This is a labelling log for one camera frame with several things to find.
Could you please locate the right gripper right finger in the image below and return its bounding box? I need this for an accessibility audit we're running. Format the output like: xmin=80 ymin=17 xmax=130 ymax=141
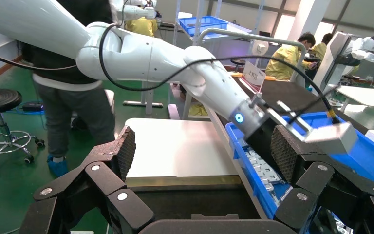
xmin=270 ymin=124 xmax=374 ymax=234

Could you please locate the white workshop table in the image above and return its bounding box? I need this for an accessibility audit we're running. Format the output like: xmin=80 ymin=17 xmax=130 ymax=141
xmin=335 ymin=84 xmax=374 ymax=110

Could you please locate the silver perforated metal bracket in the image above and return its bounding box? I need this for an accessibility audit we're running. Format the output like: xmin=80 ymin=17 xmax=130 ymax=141
xmin=243 ymin=146 xmax=285 ymax=195
xmin=263 ymin=182 xmax=293 ymax=208

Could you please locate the seated person in yellow jacket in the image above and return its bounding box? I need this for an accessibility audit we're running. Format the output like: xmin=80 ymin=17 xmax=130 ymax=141
xmin=265 ymin=31 xmax=318 ymax=81

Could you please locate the acrylic sign with red print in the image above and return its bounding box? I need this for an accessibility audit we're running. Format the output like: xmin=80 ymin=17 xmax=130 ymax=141
xmin=241 ymin=60 xmax=267 ymax=95

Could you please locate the black low container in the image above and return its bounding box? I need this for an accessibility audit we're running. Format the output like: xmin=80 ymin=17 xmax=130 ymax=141
xmin=132 ymin=189 xmax=261 ymax=221

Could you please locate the standing person in black jacket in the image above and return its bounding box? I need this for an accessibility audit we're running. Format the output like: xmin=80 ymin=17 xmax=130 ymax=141
xmin=20 ymin=0 xmax=117 ymax=179

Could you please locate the left wrist grey camera box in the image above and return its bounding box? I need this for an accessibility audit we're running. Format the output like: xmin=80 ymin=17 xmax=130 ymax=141
xmin=264 ymin=100 xmax=359 ymax=156

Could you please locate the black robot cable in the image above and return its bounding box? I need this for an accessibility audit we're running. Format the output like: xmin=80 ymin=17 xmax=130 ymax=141
xmin=0 ymin=23 xmax=341 ymax=125

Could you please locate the black round rolling stool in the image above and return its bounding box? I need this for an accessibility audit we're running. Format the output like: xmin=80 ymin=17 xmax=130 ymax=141
xmin=0 ymin=88 xmax=46 ymax=175

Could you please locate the grey tubular handrail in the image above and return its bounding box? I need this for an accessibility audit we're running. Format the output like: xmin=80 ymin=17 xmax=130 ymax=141
xmin=196 ymin=27 xmax=307 ymax=88

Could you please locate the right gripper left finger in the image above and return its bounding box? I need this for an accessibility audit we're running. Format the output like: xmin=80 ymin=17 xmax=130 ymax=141
xmin=33 ymin=125 xmax=155 ymax=234

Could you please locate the small blue plastic bin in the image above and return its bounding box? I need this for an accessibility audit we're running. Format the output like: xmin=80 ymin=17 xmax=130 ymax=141
xmin=177 ymin=15 xmax=229 ymax=37

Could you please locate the white platform panel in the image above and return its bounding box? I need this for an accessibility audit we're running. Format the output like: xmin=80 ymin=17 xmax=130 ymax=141
xmin=125 ymin=117 xmax=240 ymax=179

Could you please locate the white background robot station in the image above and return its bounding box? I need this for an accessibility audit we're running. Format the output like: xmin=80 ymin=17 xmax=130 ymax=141
xmin=312 ymin=24 xmax=374 ymax=95

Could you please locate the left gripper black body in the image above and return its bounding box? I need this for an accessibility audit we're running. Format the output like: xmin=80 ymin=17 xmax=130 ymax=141
xmin=245 ymin=120 xmax=274 ymax=157

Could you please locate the large blue plastic bin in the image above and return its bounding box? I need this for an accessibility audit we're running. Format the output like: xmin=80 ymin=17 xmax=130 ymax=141
xmin=224 ymin=111 xmax=374 ymax=221

